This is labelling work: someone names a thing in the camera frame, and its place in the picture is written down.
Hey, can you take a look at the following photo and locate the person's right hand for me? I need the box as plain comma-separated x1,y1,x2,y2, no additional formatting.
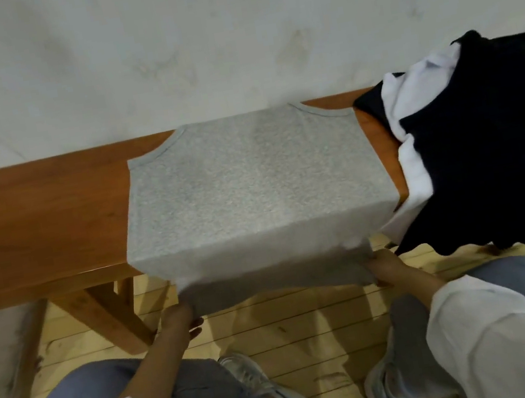
364,245,412,290

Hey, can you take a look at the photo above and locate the person's right forearm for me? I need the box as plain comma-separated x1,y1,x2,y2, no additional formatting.
387,244,525,398

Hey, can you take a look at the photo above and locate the brown wooden bench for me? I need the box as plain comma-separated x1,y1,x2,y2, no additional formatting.
0,70,521,398

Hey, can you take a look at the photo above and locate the black garment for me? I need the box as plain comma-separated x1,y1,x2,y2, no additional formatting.
344,21,525,271

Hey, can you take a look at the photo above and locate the person's right grey sneaker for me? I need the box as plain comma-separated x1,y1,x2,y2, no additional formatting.
355,319,459,398

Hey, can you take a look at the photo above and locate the grey sleeveless top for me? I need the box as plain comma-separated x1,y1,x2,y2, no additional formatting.
105,88,412,326

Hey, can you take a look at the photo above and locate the person's grey sneaker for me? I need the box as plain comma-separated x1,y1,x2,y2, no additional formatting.
217,342,311,398
355,319,459,398

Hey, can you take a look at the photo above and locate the person's left grey sneaker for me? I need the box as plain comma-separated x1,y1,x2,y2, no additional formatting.
217,342,311,398

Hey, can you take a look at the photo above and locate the person's left hand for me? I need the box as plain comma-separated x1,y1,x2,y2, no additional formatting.
158,298,208,348

